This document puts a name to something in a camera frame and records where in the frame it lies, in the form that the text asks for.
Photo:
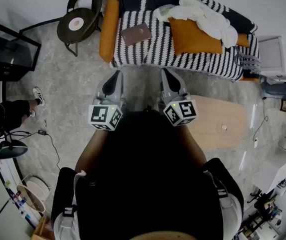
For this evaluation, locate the grey patterned cloth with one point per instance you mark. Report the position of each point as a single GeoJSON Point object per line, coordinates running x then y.
{"type": "Point", "coordinates": [248, 59]}

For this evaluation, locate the small clear round dish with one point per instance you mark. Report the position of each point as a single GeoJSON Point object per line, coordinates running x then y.
{"type": "Point", "coordinates": [224, 127]}

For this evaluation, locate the white block table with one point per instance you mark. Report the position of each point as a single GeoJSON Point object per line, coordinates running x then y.
{"type": "Point", "coordinates": [273, 171]}

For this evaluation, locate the dark wicker chair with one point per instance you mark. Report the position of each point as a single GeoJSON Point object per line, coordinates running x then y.
{"type": "Point", "coordinates": [80, 36]}

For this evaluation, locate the person's right forearm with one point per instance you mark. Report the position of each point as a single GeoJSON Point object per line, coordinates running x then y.
{"type": "Point", "coordinates": [195, 146]}

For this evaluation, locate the brown notebook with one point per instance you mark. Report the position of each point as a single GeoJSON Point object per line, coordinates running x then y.
{"type": "Point", "coordinates": [136, 34]}

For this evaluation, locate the wooden crate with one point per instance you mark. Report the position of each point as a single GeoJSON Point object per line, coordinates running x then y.
{"type": "Point", "coordinates": [41, 230]}

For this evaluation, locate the orange sofa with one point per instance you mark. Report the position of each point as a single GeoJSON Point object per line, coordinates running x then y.
{"type": "Point", "coordinates": [109, 34]}

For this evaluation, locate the white fluffy throw blanket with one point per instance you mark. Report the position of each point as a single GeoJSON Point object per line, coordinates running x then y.
{"type": "Point", "coordinates": [208, 19]}

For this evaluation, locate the orange cushion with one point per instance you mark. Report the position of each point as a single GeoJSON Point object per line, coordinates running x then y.
{"type": "Point", "coordinates": [192, 40]}
{"type": "Point", "coordinates": [243, 41]}

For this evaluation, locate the person's left forearm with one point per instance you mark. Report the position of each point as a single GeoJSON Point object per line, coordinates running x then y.
{"type": "Point", "coordinates": [89, 151]}

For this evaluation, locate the black white striped blanket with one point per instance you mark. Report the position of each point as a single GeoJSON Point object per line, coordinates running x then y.
{"type": "Point", "coordinates": [157, 54]}

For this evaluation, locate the white bedside cabinet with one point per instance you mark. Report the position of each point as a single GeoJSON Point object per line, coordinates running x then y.
{"type": "Point", "coordinates": [273, 56]}

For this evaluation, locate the round white disc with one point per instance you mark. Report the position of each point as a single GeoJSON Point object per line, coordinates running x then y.
{"type": "Point", "coordinates": [76, 24]}

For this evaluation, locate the white round side table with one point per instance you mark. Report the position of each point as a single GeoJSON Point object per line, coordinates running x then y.
{"type": "Point", "coordinates": [33, 191]}

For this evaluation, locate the black glass side table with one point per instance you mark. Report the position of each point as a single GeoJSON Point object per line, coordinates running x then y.
{"type": "Point", "coordinates": [7, 49]}

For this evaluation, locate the wooden coffee table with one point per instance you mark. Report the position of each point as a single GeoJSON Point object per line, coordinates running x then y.
{"type": "Point", "coordinates": [220, 114]}

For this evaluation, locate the person's black clothed body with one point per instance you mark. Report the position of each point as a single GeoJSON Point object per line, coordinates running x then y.
{"type": "Point", "coordinates": [145, 171]}

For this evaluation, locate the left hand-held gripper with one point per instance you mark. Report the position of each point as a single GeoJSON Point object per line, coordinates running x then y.
{"type": "Point", "coordinates": [105, 115]}

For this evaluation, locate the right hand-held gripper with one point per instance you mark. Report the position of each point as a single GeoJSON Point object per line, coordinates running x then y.
{"type": "Point", "coordinates": [180, 112]}

